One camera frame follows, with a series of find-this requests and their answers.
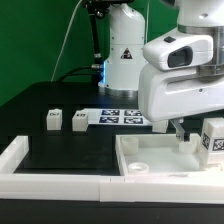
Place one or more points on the white square tabletop part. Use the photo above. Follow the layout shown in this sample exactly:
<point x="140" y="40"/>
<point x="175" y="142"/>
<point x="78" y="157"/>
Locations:
<point x="164" y="155"/>

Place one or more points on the white U-shaped fence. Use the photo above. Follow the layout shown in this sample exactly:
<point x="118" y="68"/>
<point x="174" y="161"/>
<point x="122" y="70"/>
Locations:
<point x="204" y="187"/>

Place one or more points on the white sheet with tags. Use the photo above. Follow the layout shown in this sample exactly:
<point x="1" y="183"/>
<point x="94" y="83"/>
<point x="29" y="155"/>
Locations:
<point x="120" y="117"/>

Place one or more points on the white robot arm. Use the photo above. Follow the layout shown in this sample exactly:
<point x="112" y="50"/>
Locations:
<point x="123" y="67"/>

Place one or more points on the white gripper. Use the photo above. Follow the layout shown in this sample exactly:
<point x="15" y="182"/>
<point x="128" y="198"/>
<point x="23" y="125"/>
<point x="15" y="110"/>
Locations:
<point x="170" y="85"/>

